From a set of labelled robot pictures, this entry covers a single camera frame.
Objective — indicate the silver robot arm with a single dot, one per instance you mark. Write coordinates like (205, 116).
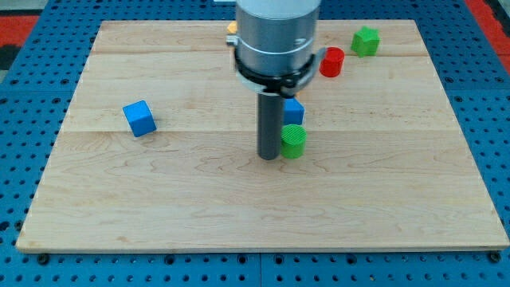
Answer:
(275, 37)

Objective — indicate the blue cube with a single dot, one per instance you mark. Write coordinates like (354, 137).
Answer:
(139, 118)

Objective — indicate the green cylinder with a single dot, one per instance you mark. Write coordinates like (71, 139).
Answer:
(293, 140)

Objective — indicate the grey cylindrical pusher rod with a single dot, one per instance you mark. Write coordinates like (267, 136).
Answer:
(270, 114)

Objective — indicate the blue block behind rod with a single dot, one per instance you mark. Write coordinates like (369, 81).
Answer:
(293, 112)

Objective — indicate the red cylinder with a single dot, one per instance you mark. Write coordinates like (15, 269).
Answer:
(332, 64)

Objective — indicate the orange block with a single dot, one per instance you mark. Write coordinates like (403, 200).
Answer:
(232, 27)

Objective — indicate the wooden board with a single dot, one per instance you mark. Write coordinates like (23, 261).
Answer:
(385, 166)

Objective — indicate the green star block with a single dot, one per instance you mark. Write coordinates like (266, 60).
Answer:
(365, 42)

